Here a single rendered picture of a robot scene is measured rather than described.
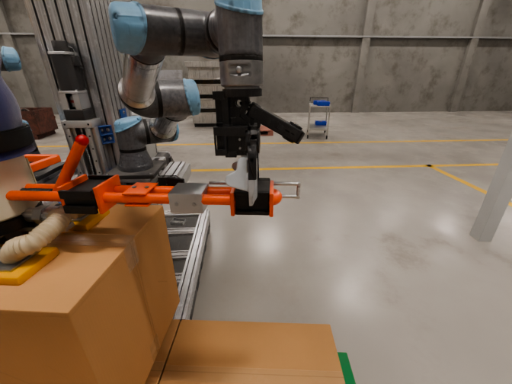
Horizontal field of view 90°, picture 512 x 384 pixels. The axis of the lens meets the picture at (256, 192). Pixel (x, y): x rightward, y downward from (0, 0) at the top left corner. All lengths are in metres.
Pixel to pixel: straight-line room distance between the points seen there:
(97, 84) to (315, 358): 1.48
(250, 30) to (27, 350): 0.68
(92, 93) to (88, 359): 1.16
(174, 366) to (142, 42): 0.95
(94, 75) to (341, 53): 10.99
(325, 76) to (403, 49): 3.18
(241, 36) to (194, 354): 0.98
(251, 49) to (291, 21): 11.09
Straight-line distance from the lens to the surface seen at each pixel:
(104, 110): 1.51
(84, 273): 0.63
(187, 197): 0.53
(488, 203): 3.15
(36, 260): 0.70
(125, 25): 0.52
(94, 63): 1.48
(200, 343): 1.11
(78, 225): 0.80
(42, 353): 0.68
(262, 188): 0.51
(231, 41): 0.47
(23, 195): 0.73
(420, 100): 13.68
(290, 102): 11.47
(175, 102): 0.88
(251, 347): 1.08
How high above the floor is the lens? 1.44
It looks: 24 degrees down
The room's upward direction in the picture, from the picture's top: straight up
